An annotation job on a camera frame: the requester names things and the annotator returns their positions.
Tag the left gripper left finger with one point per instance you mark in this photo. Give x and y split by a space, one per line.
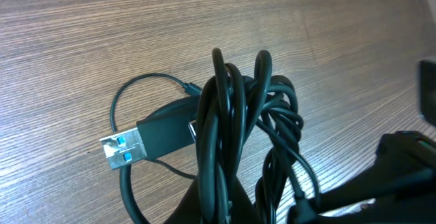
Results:
192 209

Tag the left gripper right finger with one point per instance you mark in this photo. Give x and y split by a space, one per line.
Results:
401 180

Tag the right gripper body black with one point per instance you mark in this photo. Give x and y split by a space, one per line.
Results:
426 89

